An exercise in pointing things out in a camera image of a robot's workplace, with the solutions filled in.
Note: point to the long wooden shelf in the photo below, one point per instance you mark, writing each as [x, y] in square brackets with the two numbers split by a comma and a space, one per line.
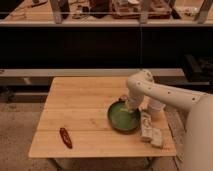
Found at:
[96, 13]

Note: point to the small brown red object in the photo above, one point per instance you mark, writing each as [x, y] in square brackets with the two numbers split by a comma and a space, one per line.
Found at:
[123, 98]

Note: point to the green ceramic bowl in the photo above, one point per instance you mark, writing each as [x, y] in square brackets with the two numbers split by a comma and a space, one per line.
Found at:
[121, 119]

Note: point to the clear plastic cup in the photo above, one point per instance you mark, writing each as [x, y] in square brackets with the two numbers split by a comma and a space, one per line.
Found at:
[155, 107]

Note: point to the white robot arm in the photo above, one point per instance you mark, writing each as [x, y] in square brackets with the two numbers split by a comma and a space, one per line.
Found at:
[197, 148]

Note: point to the wooden table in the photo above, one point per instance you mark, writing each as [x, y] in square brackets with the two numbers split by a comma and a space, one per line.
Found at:
[80, 104]

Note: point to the red tray on shelf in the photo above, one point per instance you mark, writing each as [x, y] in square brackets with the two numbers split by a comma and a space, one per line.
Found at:
[131, 9]

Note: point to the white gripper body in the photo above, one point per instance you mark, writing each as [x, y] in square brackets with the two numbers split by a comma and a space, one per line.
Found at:
[133, 102]

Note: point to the red chili pepper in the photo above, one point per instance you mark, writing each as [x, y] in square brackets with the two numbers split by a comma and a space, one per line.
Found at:
[65, 137]

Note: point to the beige sponge block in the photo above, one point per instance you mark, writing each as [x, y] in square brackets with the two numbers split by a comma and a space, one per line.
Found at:
[157, 138]

